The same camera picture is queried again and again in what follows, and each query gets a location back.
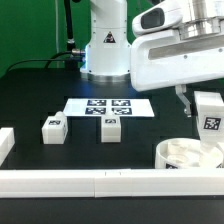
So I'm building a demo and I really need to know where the black vertical hose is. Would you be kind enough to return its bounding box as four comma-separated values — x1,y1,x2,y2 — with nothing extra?
63,0,76,53

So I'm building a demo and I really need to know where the black cable on table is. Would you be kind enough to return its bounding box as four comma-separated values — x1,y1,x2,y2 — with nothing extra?
4,48,87,76

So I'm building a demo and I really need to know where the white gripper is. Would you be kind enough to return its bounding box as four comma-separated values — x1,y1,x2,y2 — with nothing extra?
130,24,224,117

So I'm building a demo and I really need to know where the white marker sheet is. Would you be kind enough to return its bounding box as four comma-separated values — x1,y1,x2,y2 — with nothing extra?
63,98,154,117

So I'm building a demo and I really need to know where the white U-shaped fence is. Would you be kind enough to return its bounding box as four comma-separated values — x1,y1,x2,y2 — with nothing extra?
0,128,224,198

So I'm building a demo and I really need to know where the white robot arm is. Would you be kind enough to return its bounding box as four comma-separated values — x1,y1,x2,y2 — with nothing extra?
80,0,224,113

